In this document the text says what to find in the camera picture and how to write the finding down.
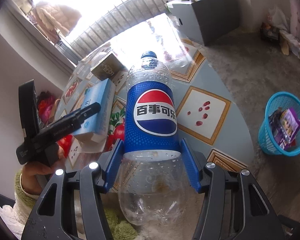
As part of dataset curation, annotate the Pepsi plastic bottle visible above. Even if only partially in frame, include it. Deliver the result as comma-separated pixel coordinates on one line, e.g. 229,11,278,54
119,51,186,226

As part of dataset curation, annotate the left hand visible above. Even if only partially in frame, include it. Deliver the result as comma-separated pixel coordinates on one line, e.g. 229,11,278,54
21,146,66,195

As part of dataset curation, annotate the light blue box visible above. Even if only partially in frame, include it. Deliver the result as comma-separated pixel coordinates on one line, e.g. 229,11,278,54
72,79,115,143

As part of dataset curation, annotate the brown cardboard box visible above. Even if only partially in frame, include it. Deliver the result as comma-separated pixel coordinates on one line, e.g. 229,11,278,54
90,52,125,81

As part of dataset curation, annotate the blue plastic waste basket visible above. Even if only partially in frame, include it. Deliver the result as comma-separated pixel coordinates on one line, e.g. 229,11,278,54
258,92,300,157

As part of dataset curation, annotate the purple snack wrapper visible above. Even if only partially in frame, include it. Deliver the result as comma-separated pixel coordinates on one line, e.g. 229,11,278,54
268,107,300,150

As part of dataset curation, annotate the beige puffer jacket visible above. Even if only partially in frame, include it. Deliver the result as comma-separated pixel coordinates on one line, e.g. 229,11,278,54
31,2,82,44

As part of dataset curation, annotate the grey cabinet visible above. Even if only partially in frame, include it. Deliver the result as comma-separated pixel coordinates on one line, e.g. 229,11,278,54
167,0,240,46

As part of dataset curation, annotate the metal balcony railing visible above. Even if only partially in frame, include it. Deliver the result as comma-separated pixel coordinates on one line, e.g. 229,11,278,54
55,0,168,64

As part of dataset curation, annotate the black camera module left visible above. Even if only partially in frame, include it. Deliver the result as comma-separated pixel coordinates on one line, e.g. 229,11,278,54
18,79,39,140

